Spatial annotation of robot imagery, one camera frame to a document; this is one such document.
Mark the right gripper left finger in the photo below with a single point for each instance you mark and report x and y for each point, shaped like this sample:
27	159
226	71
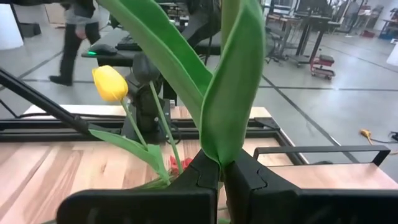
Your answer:
202	174

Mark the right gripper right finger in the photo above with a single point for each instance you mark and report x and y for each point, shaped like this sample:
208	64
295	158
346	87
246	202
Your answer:
248	177

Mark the dark red artificial tulip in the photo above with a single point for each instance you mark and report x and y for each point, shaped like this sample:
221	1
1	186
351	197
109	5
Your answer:
230	93

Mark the yellow artificial tulip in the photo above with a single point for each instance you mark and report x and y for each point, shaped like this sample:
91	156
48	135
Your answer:
109	82

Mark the red rolling stool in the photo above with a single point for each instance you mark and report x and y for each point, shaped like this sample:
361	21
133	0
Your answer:
323	67

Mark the black keyboard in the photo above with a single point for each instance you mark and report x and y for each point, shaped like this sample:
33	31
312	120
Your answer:
129	43

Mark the black computer mouse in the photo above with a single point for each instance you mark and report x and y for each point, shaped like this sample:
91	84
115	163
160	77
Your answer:
102	49

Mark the black standing desk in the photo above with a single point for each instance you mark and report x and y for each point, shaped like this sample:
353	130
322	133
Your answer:
312	18

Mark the person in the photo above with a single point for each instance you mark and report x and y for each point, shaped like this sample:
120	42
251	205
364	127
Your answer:
74	40

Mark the white round pillar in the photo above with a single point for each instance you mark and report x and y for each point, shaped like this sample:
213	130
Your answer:
11	28

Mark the wooden shelf black frame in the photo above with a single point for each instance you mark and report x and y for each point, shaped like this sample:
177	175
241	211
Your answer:
326	175

